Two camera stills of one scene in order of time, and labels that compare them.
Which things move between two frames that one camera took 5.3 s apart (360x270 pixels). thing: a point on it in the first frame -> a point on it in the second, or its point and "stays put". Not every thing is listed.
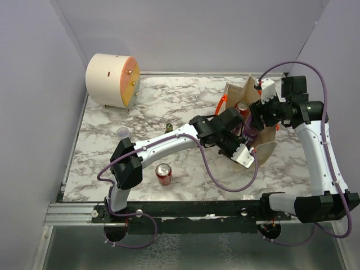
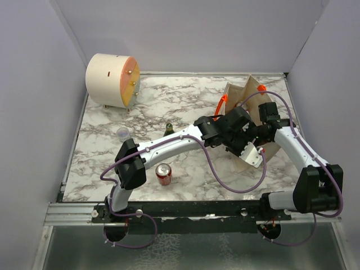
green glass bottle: (169, 127) stays put
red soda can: (242, 107) stays put
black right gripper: (258, 108) -> (257, 143)
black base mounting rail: (189, 216) stays put
